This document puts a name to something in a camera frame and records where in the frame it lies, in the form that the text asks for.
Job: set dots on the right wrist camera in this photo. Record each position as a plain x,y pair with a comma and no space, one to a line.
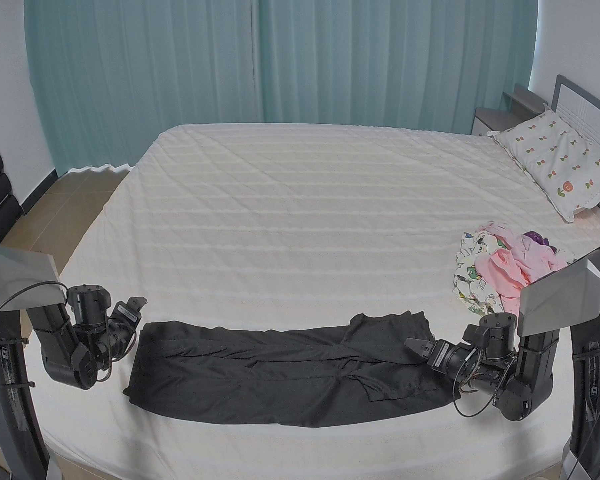
472,334

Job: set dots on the bed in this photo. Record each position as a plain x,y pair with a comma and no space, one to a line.
305,193

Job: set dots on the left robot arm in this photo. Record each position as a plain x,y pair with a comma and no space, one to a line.
5,393

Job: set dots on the white printed garment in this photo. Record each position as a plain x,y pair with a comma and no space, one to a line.
467,268

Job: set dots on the white printed pillow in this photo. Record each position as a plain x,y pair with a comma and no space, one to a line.
560,163

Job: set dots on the purple garment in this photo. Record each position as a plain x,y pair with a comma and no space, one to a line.
537,238

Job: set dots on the grey white bedside table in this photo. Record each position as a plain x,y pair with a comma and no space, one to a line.
490,118

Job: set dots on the black T-shirt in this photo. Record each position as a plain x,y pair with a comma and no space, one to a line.
280,378

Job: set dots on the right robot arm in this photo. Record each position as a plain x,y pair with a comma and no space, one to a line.
597,368

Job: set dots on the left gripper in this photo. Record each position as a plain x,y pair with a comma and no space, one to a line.
125,320

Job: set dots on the pink garment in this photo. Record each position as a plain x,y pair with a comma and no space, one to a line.
505,268

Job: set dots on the blue-green curtain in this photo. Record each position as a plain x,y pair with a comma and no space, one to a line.
180,68

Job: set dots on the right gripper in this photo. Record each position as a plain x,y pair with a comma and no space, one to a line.
446,358

